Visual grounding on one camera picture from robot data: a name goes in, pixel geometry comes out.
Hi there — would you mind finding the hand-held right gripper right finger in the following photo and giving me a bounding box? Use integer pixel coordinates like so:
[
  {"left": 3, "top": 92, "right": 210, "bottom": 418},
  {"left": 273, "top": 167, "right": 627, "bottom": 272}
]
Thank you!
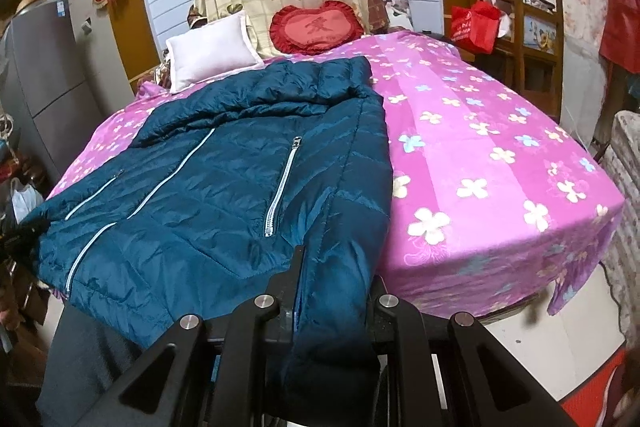
[{"left": 367, "top": 274, "right": 581, "bottom": 427}]

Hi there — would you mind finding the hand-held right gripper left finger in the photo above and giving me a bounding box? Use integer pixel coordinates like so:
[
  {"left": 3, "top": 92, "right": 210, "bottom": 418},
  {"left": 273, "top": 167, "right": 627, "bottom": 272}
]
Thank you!
[{"left": 97, "top": 244, "right": 307, "bottom": 427}]

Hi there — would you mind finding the teal puffer jacket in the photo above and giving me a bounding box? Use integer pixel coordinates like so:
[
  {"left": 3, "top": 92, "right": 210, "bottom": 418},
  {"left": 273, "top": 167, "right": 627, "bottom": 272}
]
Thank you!
[{"left": 17, "top": 57, "right": 393, "bottom": 427}]

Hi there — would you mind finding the dark grey cloth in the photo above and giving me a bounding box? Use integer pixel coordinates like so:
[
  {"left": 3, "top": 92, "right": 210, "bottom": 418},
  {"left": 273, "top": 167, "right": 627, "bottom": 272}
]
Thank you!
[{"left": 37, "top": 302, "right": 166, "bottom": 427}]

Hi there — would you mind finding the grey refrigerator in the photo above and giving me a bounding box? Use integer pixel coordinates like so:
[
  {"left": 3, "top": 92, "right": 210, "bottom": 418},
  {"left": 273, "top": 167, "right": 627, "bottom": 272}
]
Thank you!
[{"left": 0, "top": 0, "right": 118, "bottom": 198}]

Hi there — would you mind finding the pink floral bed sheet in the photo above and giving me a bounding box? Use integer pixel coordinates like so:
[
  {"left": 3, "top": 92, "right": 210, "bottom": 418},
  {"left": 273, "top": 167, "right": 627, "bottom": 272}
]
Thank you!
[{"left": 47, "top": 32, "right": 626, "bottom": 323}]

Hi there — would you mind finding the red floor mat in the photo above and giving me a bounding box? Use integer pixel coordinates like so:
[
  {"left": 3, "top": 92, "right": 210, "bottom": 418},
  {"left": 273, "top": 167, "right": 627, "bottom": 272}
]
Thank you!
[{"left": 565, "top": 347, "right": 636, "bottom": 427}]

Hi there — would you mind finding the white pillow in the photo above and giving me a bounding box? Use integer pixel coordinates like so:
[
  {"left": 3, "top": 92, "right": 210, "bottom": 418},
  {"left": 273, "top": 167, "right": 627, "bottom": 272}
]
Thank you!
[{"left": 165, "top": 12, "right": 265, "bottom": 95}]

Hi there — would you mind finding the red heart-shaped pillow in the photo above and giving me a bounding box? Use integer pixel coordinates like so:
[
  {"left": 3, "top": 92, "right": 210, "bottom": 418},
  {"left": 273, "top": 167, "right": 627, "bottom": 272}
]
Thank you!
[{"left": 269, "top": 0, "right": 366, "bottom": 55}]

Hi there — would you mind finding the pink lace furniture cover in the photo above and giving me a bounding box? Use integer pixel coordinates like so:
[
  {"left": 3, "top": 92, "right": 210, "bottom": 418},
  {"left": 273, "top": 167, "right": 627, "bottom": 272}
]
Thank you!
[{"left": 600, "top": 109, "right": 640, "bottom": 343}]

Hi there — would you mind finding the red shopping bag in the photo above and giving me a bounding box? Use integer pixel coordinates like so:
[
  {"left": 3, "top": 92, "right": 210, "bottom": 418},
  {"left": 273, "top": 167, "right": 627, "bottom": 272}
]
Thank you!
[{"left": 450, "top": 0, "right": 503, "bottom": 54}]

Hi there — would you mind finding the wooden chair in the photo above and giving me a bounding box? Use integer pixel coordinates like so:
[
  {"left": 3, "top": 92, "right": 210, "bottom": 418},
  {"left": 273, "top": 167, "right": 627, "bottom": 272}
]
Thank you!
[{"left": 492, "top": 0, "right": 565, "bottom": 122}]

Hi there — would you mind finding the red hanging cloth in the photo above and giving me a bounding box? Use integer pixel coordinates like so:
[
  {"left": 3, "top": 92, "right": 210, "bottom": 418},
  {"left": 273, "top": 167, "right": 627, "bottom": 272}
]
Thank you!
[{"left": 600, "top": 0, "right": 640, "bottom": 75}]

